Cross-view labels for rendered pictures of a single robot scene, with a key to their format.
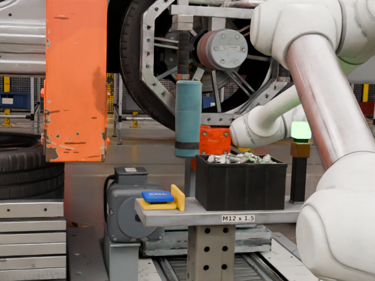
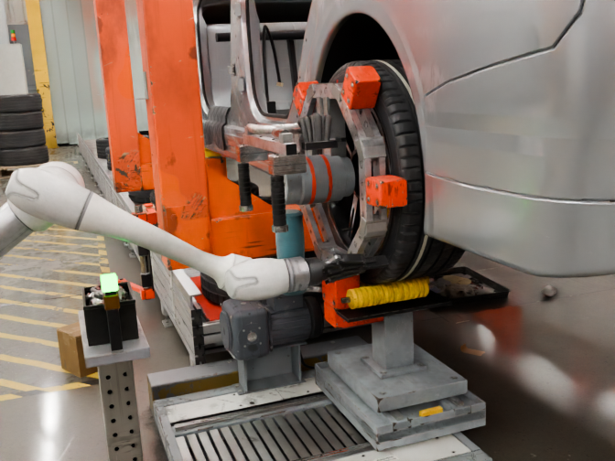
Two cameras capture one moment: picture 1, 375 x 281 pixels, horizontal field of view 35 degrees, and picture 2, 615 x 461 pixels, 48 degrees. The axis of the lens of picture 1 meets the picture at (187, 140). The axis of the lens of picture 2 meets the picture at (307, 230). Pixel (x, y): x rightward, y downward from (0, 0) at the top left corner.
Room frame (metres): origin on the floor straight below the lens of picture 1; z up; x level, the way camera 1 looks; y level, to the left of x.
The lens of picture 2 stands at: (1.81, -2.11, 1.15)
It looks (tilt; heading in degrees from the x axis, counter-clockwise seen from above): 12 degrees down; 84
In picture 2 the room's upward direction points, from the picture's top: 3 degrees counter-clockwise
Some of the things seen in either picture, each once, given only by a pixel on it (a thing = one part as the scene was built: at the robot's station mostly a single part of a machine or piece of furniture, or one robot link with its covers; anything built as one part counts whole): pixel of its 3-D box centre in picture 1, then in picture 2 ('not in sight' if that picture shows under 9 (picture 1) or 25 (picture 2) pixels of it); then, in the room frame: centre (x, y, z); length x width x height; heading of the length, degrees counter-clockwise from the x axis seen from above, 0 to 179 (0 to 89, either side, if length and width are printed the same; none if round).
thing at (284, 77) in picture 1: (284, 58); (278, 201); (1.95, -0.31, 0.83); 0.04 x 0.04 x 0.16
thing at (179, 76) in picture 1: (183, 54); (244, 185); (1.87, 0.02, 0.83); 0.04 x 0.04 x 0.16
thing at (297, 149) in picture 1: (300, 149); (111, 300); (1.49, -0.29, 0.59); 0.04 x 0.04 x 0.04; 13
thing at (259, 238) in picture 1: (197, 230); (393, 391); (2.30, -0.05, 0.13); 0.50 x 0.36 x 0.10; 103
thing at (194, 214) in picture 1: (223, 209); (111, 332); (1.45, -0.10, 0.44); 0.43 x 0.17 x 0.03; 103
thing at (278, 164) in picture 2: not in sight; (286, 163); (1.98, -0.30, 0.93); 0.09 x 0.05 x 0.05; 13
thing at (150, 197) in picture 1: (157, 198); not in sight; (1.41, 0.07, 0.47); 0.07 x 0.07 x 0.02; 13
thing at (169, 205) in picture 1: (157, 203); not in sight; (1.41, 0.07, 0.46); 0.08 x 0.08 x 0.01; 13
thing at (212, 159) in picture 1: (239, 179); (109, 310); (1.45, -0.13, 0.51); 0.20 x 0.14 x 0.13; 102
